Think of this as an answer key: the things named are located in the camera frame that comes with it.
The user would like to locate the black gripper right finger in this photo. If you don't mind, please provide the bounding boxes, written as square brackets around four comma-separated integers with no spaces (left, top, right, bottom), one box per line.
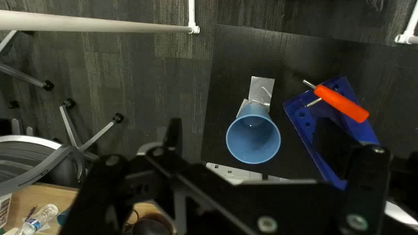
[339,145,392,235]

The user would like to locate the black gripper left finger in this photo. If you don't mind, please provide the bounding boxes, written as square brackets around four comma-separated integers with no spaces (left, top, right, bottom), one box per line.
[61,154,138,235]

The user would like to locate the orange handled screwdriver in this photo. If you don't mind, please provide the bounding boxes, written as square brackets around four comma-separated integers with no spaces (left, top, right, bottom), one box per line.
[302,78,372,124]

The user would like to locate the light blue plastic cup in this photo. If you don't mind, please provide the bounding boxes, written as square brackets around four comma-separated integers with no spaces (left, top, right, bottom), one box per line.
[225,102,283,166]

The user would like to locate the dark round roll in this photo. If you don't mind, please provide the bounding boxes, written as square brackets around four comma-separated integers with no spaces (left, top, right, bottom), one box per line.
[130,211,177,235]

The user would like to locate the wooden table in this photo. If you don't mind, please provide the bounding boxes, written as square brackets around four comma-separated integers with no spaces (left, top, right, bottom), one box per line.
[7,181,176,235]

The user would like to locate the clear plastic water bottle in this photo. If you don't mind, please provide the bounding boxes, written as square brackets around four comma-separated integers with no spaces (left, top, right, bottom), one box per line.
[19,202,61,235]

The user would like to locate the gray office chair base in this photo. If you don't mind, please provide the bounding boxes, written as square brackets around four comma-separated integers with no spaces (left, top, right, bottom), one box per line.
[0,30,126,175]

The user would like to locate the blue plastic rack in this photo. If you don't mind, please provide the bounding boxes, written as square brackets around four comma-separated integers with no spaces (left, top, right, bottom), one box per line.
[283,76,382,192]

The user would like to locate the gray flat plate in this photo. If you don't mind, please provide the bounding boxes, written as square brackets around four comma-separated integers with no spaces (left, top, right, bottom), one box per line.
[236,76,277,119]

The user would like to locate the black table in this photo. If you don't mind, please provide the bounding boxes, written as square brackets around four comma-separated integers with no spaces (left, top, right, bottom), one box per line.
[202,23,418,188]

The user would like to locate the white flat bracket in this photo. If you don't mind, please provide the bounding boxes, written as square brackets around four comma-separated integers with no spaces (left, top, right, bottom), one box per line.
[206,160,319,187]

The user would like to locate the white pipe frame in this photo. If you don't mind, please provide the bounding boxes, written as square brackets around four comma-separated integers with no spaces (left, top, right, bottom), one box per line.
[394,0,418,46]
[0,0,202,35]

